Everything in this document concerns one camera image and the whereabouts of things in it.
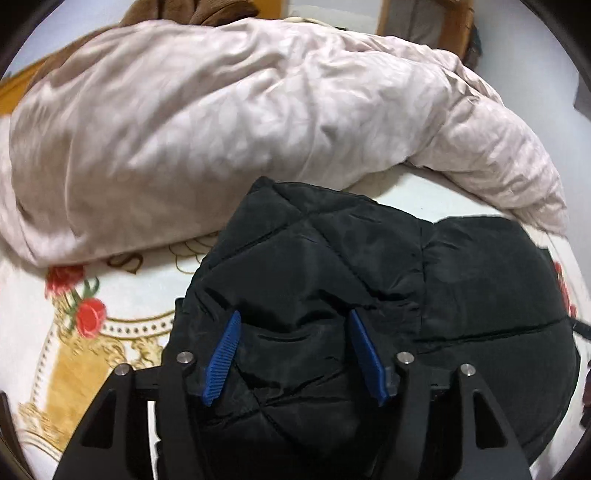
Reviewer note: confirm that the pale pink quilt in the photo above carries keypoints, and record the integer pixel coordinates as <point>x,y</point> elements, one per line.
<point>207,115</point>

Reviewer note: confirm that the wooden coat rack with clothes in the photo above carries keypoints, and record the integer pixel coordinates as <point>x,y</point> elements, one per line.
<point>472,46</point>

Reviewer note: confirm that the orange wooden headboard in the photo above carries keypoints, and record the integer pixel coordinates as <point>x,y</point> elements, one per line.
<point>21,85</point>

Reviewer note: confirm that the black padded jacket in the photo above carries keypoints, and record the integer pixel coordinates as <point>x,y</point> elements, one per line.
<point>323,267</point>

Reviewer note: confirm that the brown plush cloth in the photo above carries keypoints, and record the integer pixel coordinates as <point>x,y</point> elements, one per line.
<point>194,9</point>

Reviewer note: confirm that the floral bed sheet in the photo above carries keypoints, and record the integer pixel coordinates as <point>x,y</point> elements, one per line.
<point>92,369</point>

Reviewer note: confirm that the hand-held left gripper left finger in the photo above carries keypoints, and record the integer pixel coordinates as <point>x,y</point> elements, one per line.
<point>224,357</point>

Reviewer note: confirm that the wooden framed furniture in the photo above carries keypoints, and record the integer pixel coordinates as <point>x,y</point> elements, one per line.
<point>415,23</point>

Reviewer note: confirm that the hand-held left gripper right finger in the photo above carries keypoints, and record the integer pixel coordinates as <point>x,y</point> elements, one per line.
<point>367,357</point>

